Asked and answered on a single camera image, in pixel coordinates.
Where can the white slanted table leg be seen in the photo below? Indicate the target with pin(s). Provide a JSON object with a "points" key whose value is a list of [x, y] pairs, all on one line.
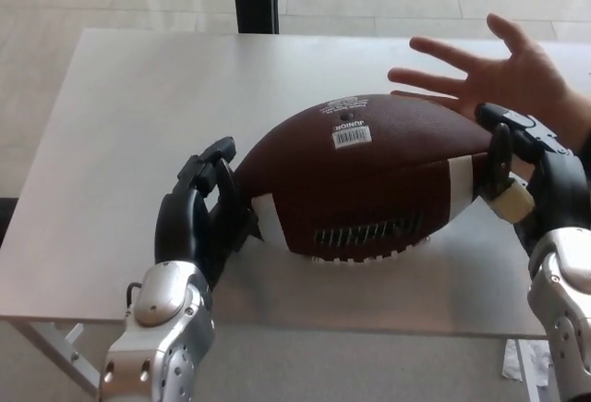
{"points": [[55, 351]]}

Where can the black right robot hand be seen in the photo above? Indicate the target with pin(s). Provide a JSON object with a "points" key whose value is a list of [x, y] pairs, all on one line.
{"points": [[561, 194]]}

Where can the person's bare hand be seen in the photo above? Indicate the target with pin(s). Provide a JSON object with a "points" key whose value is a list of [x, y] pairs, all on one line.
{"points": [[522, 74]]}

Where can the black object at floor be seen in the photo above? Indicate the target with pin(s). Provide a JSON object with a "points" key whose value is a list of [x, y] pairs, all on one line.
{"points": [[5, 222]]}

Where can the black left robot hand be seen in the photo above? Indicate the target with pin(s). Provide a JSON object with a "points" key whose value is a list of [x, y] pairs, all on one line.
{"points": [[182, 226]]}

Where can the white straight table leg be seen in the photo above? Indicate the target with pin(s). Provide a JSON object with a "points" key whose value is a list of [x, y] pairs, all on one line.
{"points": [[528, 369]]}

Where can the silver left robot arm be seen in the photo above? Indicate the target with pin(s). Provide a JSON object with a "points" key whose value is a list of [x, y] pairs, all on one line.
{"points": [[161, 328]]}

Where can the brown junior football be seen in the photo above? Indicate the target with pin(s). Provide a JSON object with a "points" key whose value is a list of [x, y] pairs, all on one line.
{"points": [[369, 189]]}

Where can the crumpled white paper scrap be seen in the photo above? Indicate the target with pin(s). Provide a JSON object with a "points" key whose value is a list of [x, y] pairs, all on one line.
{"points": [[509, 365]]}

